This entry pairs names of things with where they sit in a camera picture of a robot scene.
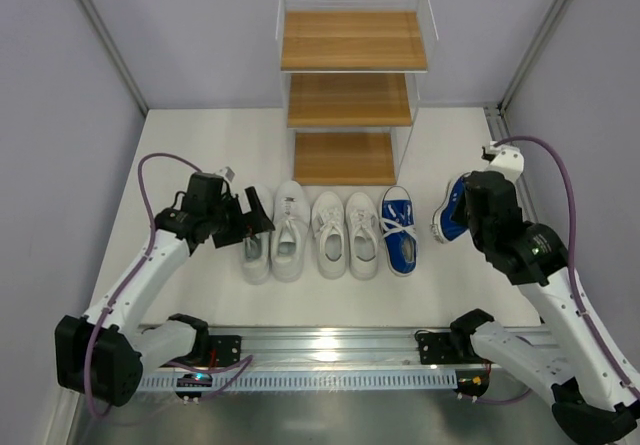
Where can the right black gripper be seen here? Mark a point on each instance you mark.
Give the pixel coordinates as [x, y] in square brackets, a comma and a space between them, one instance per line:
[473, 210]

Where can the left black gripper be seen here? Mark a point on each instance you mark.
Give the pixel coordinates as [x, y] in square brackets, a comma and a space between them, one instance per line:
[238, 222]

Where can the blue canvas sneaker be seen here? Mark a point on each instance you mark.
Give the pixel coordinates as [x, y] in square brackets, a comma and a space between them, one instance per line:
[398, 229]
[443, 227]

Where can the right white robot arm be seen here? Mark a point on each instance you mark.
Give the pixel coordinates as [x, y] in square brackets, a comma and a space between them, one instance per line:
[589, 387]

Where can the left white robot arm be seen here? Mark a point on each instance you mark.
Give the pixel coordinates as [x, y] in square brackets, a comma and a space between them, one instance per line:
[103, 354]

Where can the leftmost white sneaker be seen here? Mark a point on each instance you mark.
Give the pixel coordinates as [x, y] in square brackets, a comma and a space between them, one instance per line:
[255, 250]

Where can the white lace sneaker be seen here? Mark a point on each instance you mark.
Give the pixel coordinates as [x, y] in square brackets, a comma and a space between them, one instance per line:
[362, 225]
[327, 222]

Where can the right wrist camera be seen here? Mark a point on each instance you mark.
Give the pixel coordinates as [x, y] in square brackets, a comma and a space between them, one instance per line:
[504, 159]

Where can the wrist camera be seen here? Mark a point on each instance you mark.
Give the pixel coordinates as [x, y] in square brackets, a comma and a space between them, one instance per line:
[225, 173]
[504, 159]

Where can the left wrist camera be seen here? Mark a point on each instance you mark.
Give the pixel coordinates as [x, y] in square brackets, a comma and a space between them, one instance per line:
[225, 173]

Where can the aluminium mounting rail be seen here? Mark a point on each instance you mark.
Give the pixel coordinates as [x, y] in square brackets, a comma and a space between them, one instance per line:
[328, 346]

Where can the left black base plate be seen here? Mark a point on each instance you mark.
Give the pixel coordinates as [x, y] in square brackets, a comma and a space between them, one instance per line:
[222, 351]

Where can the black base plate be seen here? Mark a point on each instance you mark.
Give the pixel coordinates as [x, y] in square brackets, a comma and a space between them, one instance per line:
[222, 351]
[435, 348]

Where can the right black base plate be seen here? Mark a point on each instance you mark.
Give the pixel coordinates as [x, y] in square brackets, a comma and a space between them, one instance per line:
[435, 348]

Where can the slotted cable duct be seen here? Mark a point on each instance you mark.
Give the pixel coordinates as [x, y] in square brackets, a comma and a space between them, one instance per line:
[263, 380]

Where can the white wire shoe shelf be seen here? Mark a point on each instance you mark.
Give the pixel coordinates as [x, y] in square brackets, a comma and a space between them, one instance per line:
[350, 77]

